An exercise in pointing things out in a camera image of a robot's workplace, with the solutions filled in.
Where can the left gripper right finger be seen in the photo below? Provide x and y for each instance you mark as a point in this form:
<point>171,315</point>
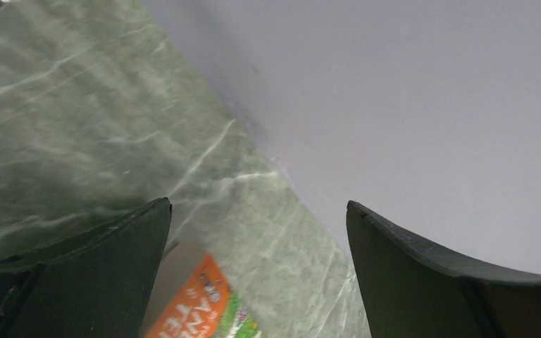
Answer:
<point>414,287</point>

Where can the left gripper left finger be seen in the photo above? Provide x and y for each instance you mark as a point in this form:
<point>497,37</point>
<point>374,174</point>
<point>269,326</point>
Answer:
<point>93,284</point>

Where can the orange green treehouse book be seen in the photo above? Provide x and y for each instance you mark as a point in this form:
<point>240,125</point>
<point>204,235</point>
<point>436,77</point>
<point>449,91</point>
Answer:
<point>192,298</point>

